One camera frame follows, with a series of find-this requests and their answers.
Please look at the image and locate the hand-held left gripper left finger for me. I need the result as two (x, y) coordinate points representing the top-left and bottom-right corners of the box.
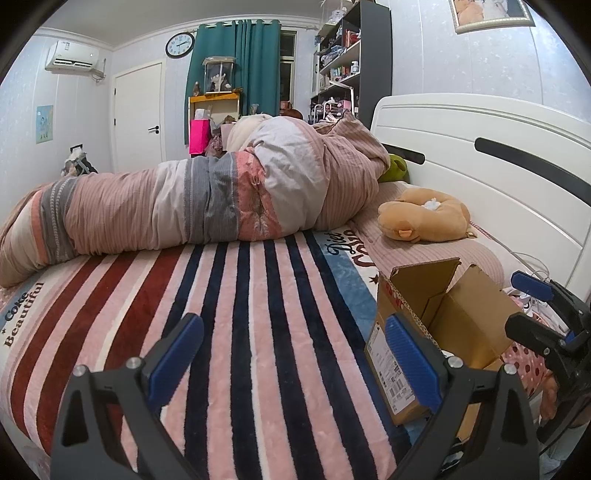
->
(50, 313), (205, 480)

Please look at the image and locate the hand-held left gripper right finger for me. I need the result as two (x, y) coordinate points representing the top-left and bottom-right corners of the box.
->
(385, 314), (540, 480)

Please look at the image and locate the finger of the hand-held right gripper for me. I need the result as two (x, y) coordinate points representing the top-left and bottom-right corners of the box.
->
(505, 313), (576, 359)
(512, 271), (591, 330)

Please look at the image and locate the brown cardboard box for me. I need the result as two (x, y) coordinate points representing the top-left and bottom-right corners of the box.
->
(364, 257), (522, 439)

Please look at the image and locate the person's right hand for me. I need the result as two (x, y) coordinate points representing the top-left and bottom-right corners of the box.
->
(538, 376), (560, 422)

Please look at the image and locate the pink polka dot cloth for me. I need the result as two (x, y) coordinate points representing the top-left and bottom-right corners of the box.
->
(501, 344), (561, 398)

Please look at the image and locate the striped plush blanket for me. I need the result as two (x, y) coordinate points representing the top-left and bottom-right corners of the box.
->
(0, 226), (416, 480)

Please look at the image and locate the brown plush toy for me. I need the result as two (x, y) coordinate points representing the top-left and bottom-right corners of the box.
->
(378, 189), (472, 244)

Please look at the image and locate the rolled pink grey duvet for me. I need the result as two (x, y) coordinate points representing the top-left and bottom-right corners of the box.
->
(0, 111), (392, 288)

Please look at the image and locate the white bed headboard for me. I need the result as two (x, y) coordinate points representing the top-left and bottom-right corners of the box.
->
(372, 93), (591, 296)

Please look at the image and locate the green plush toy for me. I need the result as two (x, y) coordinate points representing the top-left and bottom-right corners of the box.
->
(379, 154), (409, 183)

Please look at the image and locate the pink gift bag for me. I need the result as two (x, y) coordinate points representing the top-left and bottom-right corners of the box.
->
(189, 119), (211, 156)

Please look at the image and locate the cream plush pillow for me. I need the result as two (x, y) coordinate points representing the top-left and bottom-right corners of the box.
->
(225, 114), (273, 152)

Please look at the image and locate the white door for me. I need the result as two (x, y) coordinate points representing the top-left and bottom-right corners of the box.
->
(112, 62), (165, 174)

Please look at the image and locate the yellow shelf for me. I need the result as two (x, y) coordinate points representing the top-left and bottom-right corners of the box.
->
(188, 91), (242, 121)

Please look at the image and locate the black bookshelf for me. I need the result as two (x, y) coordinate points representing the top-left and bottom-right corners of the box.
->
(310, 0), (393, 127)

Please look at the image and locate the glass display case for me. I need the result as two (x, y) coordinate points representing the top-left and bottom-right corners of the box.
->
(203, 56), (238, 95)

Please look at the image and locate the teal curtain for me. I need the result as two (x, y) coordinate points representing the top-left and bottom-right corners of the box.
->
(184, 19), (281, 144)

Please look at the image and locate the window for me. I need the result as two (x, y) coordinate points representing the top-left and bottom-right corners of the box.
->
(278, 30), (297, 116)

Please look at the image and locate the white air conditioner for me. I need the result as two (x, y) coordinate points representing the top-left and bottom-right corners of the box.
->
(45, 40), (108, 84)

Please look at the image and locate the white cable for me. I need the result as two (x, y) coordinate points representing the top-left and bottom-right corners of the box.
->
(508, 251), (550, 283)

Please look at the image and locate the blue wall poster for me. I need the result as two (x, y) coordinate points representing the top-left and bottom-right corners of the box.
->
(36, 105), (54, 144)

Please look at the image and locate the framed wall picture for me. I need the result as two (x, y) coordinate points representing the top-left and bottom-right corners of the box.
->
(449, 0), (536, 35)

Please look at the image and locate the round wall clock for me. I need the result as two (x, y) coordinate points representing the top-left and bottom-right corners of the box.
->
(165, 32), (196, 59)

